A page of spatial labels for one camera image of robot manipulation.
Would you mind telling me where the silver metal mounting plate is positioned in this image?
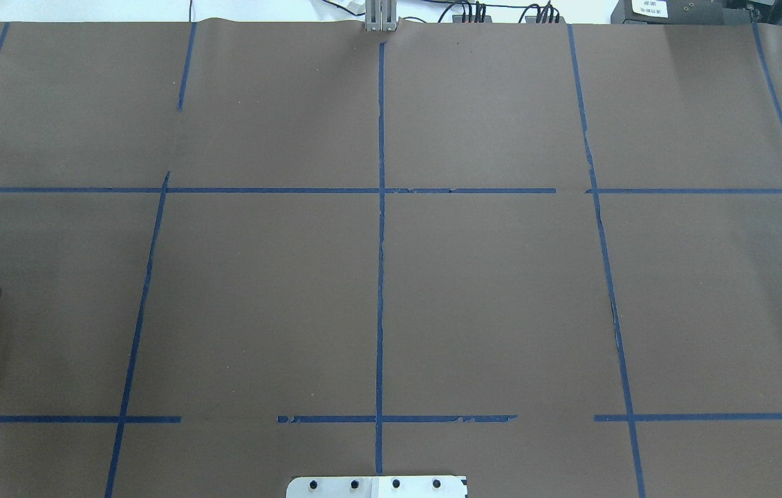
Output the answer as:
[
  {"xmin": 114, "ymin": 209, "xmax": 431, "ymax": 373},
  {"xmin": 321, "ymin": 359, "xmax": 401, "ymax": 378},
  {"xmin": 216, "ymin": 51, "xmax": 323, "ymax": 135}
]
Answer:
[{"xmin": 286, "ymin": 475, "xmax": 469, "ymax": 497}]

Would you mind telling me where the black device with white label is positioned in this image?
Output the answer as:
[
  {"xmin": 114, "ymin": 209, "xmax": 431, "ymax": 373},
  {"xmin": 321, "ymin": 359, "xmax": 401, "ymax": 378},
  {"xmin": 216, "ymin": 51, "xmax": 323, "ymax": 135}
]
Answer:
[{"xmin": 610, "ymin": 1, "xmax": 753, "ymax": 26}]

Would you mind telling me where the grey aluminium frame post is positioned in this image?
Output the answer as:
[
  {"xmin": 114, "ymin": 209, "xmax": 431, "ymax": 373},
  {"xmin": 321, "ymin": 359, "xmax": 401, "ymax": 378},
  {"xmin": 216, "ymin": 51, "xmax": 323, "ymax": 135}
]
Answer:
[{"xmin": 364, "ymin": 0, "xmax": 399, "ymax": 32}]

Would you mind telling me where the black cable plug cluster left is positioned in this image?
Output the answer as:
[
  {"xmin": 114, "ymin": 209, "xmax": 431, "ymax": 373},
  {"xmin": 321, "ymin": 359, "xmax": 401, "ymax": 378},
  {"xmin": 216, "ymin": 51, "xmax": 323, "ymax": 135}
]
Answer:
[{"xmin": 442, "ymin": 1, "xmax": 491, "ymax": 24}]

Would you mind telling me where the black cable plug cluster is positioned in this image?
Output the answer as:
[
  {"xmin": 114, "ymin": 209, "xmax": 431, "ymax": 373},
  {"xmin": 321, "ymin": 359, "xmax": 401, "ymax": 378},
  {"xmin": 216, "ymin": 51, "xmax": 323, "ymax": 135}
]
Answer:
[
  {"xmin": 518, "ymin": 1, "xmax": 565, "ymax": 24},
  {"xmin": 442, "ymin": 1, "xmax": 491, "ymax": 24}
]

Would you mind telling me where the black cable plug cluster right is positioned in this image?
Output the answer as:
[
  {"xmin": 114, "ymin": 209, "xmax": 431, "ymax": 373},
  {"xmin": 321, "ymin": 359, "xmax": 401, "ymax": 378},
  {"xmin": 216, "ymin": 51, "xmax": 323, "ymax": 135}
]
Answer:
[{"xmin": 518, "ymin": 1, "xmax": 565, "ymax": 24}]

